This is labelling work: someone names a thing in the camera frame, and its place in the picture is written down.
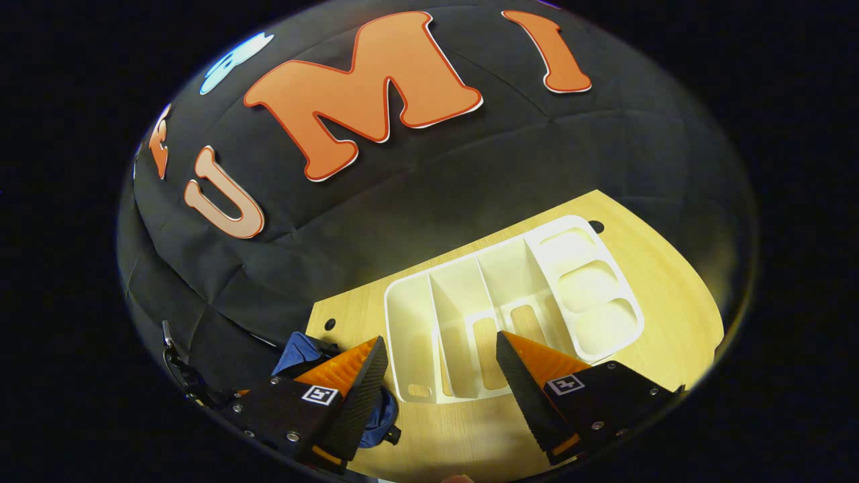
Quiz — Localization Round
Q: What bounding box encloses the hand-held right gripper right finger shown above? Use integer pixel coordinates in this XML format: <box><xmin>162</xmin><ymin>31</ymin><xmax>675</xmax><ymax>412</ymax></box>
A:
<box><xmin>495</xmin><ymin>330</ymin><xmax>687</xmax><ymax>466</ymax></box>

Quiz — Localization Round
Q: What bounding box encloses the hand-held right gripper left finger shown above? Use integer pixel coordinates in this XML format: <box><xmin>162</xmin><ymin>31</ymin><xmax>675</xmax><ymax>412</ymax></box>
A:
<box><xmin>216</xmin><ymin>335</ymin><xmax>390</xmax><ymax>476</ymax></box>

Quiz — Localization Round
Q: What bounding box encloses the blue schoolbag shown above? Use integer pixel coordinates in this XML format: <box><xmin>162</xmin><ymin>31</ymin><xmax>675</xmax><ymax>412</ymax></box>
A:
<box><xmin>271</xmin><ymin>331</ymin><xmax>402</xmax><ymax>449</ymax></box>

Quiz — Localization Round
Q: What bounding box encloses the white bookshelf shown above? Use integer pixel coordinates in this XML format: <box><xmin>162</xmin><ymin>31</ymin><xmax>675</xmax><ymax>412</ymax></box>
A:
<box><xmin>383</xmin><ymin>214</ymin><xmax>646</xmax><ymax>405</ymax></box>

